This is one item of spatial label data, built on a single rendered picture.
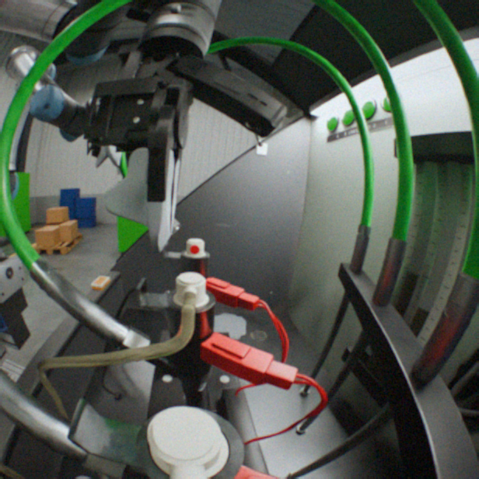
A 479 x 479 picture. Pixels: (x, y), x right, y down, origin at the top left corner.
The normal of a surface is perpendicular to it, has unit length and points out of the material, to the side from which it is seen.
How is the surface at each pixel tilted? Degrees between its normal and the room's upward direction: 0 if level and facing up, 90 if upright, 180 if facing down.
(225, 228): 90
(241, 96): 90
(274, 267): 90
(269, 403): 0
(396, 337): 0
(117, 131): 90
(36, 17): 132
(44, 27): 151
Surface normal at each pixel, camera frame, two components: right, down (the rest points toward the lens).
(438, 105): -0.98, -0.05
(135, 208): 0.18, 0.29
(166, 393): 0.10, -0.97
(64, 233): 0.52, 0.25
